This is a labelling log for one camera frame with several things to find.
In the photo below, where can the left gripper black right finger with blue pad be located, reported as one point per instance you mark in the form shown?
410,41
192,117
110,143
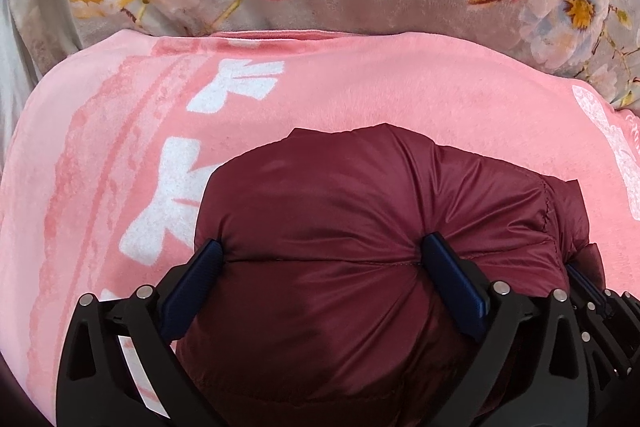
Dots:
528,365

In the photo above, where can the maroon quilted down jacket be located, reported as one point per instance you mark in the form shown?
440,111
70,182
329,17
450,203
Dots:
323,316

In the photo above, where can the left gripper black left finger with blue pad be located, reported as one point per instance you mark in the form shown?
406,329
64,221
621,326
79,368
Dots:
95,386

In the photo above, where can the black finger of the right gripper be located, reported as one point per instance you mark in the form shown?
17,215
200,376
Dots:
609,326

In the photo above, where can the pink fleece blanket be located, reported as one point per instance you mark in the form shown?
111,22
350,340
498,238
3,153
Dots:
112,152

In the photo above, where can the silver satin fabric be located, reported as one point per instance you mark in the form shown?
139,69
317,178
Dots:
20,46

